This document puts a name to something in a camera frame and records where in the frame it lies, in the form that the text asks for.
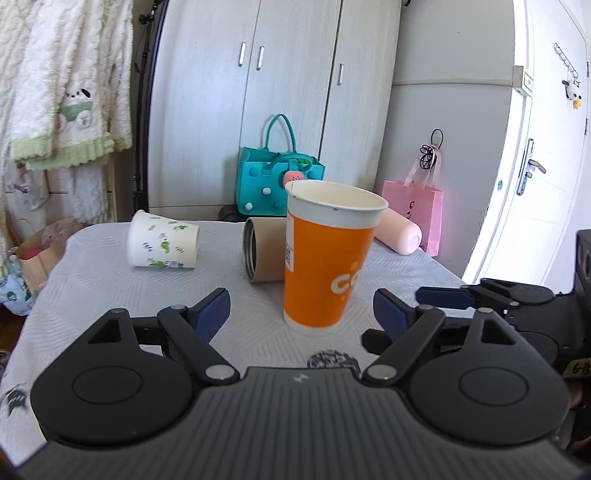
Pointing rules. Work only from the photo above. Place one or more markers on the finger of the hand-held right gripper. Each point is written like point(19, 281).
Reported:
point(441, 297)
point(375, 341)

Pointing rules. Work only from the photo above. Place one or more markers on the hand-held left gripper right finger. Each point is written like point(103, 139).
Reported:
point(390, 314)

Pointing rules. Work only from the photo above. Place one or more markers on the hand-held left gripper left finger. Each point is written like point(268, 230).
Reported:
point(213, 314)

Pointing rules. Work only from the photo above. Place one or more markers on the orange paper cup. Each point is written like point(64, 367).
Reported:
point(318, 258)

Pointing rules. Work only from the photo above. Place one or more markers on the brown insulated cup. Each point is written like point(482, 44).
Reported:
point(265, 249)

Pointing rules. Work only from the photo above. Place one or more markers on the white cup with green print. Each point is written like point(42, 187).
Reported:
point(161, 240)

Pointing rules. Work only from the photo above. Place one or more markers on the pink bottle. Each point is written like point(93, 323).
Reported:
point(400, 230)

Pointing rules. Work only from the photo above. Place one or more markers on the pink gift bag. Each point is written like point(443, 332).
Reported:
point(422, 203)

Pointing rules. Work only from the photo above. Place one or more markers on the white patterned tablecloth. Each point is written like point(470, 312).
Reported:
point(115, 295)

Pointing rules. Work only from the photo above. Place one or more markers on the white door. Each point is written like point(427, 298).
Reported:
point(554, 194)

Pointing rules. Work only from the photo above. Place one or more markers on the teal felt handbag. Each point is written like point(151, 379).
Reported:
point(258, 184)

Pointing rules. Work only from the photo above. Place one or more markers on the brown paper bag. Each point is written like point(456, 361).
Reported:
point(41, 263)

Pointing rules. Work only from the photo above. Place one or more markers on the grey wardrobe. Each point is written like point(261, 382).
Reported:
point(207, 115)

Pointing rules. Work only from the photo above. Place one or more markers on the printed plastic bag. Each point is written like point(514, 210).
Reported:
point(14, 295)

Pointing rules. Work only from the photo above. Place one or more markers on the black stand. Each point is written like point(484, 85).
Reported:
point(141, 115)

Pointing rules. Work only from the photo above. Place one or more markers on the white printed cloth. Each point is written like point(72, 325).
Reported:
point(27, 189)

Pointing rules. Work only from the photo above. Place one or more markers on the small plush toy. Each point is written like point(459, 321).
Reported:
point(572, 92)

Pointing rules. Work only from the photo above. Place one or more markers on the white hook rack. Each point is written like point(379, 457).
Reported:
point(567, 59)

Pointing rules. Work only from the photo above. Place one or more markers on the white and green bathrobe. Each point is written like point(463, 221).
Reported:
point(51, 69)

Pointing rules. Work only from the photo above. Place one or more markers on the wall switch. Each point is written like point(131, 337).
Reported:
point(526, 81)

